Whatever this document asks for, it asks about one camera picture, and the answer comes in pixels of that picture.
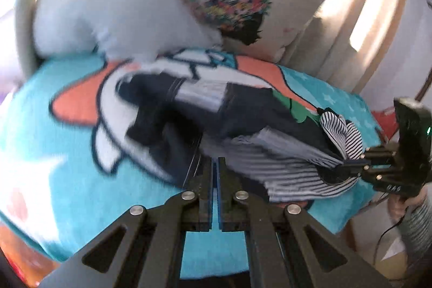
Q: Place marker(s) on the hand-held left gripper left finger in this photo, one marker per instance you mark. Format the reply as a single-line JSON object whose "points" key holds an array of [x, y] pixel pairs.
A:
{"points": [[208, 200]]}

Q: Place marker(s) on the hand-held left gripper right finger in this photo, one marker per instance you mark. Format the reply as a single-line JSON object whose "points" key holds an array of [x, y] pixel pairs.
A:
{"points": [[221, 200]]}

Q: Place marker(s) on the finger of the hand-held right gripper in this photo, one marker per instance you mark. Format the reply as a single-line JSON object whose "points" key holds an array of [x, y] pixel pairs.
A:
{"points": [[354, 170], [378, 152]]}

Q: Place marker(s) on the navy pants with striped lining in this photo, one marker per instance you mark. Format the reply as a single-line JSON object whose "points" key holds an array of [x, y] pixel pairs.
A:
{"points": [[256, 112]]}

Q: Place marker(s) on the person's right hand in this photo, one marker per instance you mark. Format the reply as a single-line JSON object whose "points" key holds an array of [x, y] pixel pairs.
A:
{"points": [[395, 208]]}

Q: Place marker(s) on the teal cartoon printed blanket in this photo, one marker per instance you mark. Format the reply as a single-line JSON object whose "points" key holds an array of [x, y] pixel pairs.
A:
{"points": [[67, 173]]}

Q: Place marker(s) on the grey plush pillow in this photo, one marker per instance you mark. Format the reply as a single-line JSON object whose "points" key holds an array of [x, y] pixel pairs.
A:
{"points": [[118, 4]]}

